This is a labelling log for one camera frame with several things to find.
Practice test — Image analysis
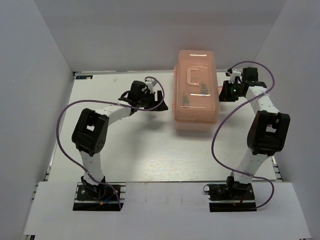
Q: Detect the green stubby screwdriver orange cap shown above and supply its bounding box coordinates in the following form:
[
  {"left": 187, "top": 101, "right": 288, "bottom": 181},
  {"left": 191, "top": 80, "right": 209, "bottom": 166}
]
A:
[{"left": 181, "top": 93, "right": 190, "bottom": 106}]

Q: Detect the pink plastic toolbox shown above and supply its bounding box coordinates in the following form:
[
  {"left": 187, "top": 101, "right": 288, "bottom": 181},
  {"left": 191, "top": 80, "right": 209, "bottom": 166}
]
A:
[{"left": 172, "top": 50, "right": 220, "bottom": 132}]

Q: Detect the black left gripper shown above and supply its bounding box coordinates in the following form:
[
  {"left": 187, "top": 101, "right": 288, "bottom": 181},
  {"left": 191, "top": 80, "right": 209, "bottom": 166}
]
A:
[{"left": 138, "top": 90, "right": 169, "bottom": 112}]

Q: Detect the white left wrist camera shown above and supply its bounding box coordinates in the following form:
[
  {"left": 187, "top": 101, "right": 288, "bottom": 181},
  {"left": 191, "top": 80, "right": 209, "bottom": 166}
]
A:
[{"left": 144, "top": 77, "right": 157, "bottom": 93}]

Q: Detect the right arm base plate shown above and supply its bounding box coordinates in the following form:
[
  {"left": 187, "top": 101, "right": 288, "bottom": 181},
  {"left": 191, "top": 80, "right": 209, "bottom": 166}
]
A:
[{"left": 203, "top": 183, "right": 257, "bottom": 213}]

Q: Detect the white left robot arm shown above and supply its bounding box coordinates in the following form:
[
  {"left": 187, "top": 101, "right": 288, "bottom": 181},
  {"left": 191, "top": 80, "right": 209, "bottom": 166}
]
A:
[{"left": 71, "top": 76, "right": 169, "bottom": 200}]

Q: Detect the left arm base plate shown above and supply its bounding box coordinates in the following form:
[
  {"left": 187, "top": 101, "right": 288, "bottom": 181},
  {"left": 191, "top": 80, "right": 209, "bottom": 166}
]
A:
[{"left": 72, "top": 182, "right": 126, "bottom": 212}]

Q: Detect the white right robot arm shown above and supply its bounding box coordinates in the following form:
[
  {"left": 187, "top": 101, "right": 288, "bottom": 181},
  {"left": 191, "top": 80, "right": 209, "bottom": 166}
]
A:
[{"left": 219, "top": 67, "right": 291, "bottom": 200}]

